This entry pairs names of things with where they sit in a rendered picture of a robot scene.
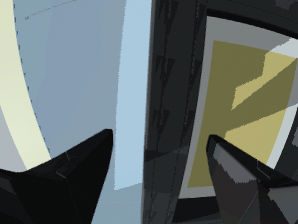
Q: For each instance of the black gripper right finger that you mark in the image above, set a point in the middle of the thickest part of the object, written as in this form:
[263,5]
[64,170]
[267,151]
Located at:
[249,192]

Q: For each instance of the black picture frame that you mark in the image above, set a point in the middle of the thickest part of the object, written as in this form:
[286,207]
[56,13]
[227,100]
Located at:
[216,67]

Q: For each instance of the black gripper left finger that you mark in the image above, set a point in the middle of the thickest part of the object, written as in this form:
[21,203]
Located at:
[65,190]

